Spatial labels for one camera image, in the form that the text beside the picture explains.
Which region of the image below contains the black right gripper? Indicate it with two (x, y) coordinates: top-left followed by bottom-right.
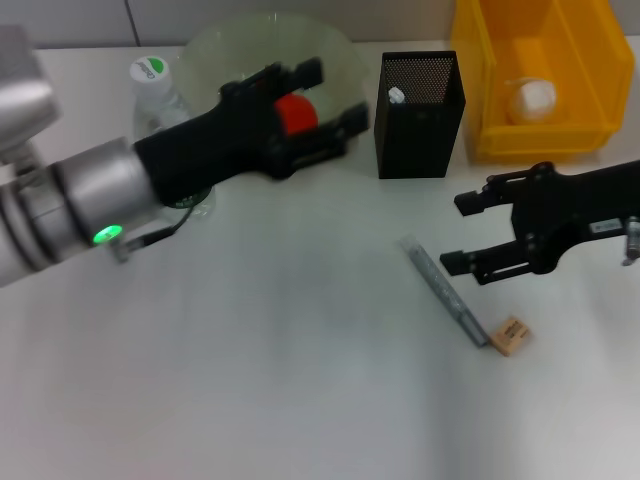
(439, 159), (640, 287)

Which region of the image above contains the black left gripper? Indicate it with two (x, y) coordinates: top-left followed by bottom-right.
(133, 57), (372, 207)

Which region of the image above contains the white paper ball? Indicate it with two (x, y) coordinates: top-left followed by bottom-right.
(504, 77), (559, 124)

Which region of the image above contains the clear water bottle green label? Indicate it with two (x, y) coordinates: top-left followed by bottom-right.
(128, 56), (216, 216)

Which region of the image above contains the grey silver marker pen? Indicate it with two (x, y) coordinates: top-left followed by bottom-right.
(398, 234), (489, 349)

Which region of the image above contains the translucent green wavy fruit bowl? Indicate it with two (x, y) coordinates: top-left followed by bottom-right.
(177, 12), (370, 176)

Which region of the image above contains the black mesh pen holder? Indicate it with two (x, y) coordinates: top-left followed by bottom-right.
(373, 49), (468, 180)

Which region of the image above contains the tan eraser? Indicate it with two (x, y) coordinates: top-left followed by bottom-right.
(488, 313), (534, 358)

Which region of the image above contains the yellow plastic storage bin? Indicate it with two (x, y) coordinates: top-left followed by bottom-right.
(449, 0), (636, 162)

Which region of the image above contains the right gripper cable with connector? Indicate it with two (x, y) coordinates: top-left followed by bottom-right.
(621, 215), (640, 266)

